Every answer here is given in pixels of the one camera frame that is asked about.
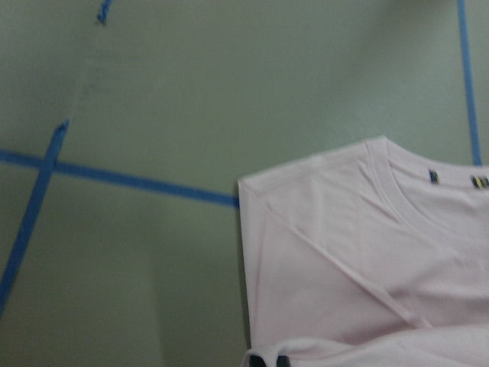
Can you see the pink t-shirt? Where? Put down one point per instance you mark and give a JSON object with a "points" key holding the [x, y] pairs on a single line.
{"points": [[368, 255]]}

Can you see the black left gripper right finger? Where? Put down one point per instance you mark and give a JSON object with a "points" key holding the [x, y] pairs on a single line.
{"points": [[283, 361]]}

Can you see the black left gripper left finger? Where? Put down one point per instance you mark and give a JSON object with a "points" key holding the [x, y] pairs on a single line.
{"points": [[256, 361]]}

